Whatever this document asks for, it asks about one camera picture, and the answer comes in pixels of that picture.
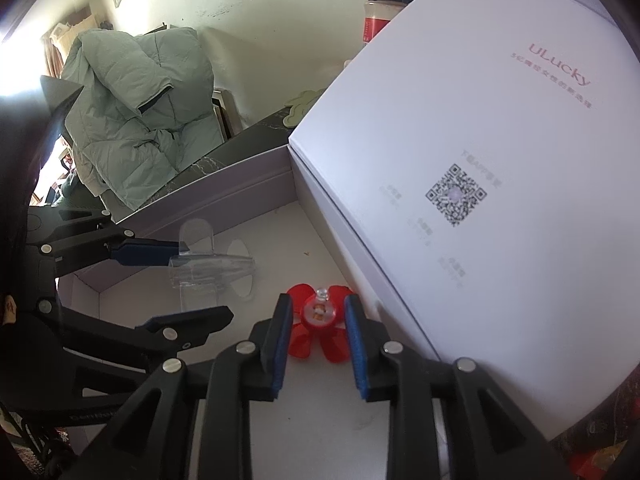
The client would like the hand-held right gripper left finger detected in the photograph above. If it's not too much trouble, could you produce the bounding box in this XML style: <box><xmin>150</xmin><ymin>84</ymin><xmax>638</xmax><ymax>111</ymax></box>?
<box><xmin>59</xmin><ymin>292</ymin><xmax>295</xmax><ymax>480</ymax></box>

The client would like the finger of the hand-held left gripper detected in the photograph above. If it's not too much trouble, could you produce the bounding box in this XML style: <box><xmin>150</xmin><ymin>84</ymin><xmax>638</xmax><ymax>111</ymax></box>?
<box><xmin>35</xmin><ymin>295</ymin><xmax>235</xmax><ymax>376</ymax></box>
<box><xmin>25</xmin><ymin>210</ymin><xmax>182</xmax><ymax>277</ymax></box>

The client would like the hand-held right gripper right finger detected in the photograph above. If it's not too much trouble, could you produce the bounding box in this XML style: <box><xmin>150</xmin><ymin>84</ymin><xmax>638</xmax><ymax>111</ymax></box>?
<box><xmin>342</xmin><ymin>294</ymin><xmax>571</xmax><ymax>480</ymax></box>

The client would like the clear plastic toy piece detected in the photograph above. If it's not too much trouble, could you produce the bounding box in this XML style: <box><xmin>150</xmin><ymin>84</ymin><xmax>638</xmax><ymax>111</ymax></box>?
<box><xmin>169</xmin><ymin>217</ymin><xmax>258</xmax><ymax>311</ymax></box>

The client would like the white hinged-lid gift box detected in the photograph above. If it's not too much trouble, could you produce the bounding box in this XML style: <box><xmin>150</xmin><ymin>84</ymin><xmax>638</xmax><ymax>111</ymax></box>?
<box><xmin>56</xmin><ymin>0</ymin><xmax>638</xmax><ymax>480</ymax></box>

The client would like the pale green puffer jacket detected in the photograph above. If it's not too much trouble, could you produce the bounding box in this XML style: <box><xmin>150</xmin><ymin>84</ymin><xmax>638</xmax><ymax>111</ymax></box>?
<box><xmin>60</xmin><ymin>26</ymin><xmax>226</xmax><ymax>211</ymax></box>

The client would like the chair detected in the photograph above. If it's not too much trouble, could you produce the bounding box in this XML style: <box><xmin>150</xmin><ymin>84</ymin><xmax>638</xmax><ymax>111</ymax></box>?
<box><xmin>210</xmin><ymin>87</ymin><xmax>243</xmax><ymax>143</ymax></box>

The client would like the green cloud-shaped coaster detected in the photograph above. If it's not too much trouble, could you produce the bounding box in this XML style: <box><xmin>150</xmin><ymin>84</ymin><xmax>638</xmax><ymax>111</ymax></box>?
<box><xmin>282</xmin><ymin>89</ymin><xmax>326</xmax><ymax>128</ymax></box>

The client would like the beige curtain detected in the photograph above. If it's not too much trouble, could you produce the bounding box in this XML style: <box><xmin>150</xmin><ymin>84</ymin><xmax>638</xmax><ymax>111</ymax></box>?
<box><xmin>40</xmin><ymin>7</ymin><xmax>101</xmax><ymax>81</ymax></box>

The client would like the red gold print packet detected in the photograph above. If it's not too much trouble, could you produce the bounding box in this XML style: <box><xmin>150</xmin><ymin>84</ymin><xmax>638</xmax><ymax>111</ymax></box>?
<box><xmin>570</xmin><ymin>440</ymin><xmax>627</xmax><ymax>480</ymax></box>

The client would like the red-label spice jar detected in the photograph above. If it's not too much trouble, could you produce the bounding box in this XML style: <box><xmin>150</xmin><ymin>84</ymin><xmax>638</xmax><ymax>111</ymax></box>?
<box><xmin>361</xmin><ymin>0</ymin><xmax>419</xmax><ymax>51</ymax></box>

